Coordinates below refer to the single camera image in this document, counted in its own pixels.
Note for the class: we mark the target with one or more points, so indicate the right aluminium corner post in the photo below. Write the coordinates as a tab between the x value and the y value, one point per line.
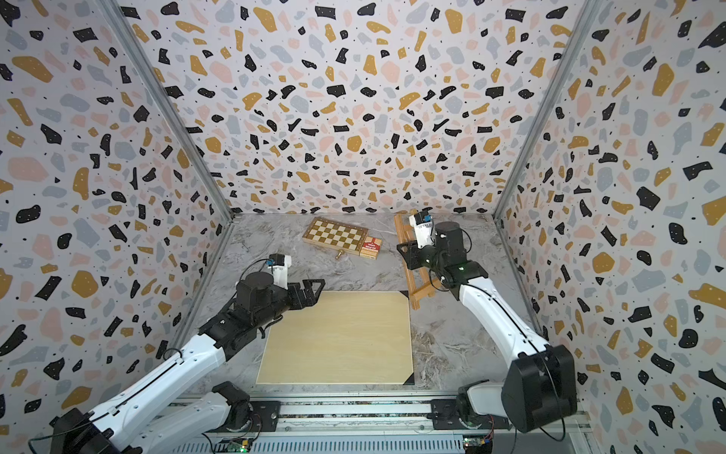
570	53

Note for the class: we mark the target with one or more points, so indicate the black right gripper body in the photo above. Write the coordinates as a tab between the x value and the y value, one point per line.
426	258

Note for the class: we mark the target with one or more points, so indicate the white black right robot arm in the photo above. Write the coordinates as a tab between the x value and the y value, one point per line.
540	386

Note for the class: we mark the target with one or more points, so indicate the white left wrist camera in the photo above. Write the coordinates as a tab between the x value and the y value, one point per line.
279	264

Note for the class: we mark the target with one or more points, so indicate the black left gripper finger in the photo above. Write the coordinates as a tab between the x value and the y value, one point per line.
313	287
309	299

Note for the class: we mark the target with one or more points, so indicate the red card box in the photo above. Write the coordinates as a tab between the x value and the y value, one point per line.
371	247

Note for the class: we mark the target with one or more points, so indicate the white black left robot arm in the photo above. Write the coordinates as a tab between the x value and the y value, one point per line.
130	422

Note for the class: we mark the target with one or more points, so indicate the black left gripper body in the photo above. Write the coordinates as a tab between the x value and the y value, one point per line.
293	298

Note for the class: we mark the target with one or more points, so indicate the wooden chess board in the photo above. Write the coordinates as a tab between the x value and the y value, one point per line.
335	235

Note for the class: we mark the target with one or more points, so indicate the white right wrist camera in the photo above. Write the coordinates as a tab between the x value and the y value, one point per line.
423	226

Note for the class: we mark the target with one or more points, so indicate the light wooden drawing board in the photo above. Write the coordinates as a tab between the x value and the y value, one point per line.
347	338

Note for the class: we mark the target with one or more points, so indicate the left aluminium corner post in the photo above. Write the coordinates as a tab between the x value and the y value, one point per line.
123	31

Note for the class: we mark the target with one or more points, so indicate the aluminium corner post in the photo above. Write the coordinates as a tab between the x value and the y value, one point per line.
570	53
123	31

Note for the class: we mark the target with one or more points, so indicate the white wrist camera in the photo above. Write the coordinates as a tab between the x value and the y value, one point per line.
423	226
279	264

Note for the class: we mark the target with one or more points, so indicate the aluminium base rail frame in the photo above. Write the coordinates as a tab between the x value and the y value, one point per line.
380	422

